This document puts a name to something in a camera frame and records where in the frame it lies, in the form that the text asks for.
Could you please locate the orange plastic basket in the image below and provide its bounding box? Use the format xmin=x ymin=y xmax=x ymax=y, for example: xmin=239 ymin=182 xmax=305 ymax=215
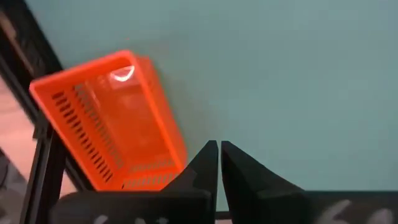
xmin=29 ymin=49 xmax=189 ymax=191

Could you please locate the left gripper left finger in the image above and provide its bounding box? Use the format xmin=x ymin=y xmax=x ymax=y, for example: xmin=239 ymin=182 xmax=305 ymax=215
xmin=160 ymin=139 xmax=219 ymax=202

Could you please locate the green table mat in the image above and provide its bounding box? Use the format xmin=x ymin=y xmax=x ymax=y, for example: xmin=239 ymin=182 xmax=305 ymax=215
xmin=24 ymin=0 xmax=398 ymax=215

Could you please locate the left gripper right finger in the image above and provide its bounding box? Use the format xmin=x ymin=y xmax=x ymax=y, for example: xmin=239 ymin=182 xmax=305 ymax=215
xmin=220 ymin=140 xmax=309 ymax=213

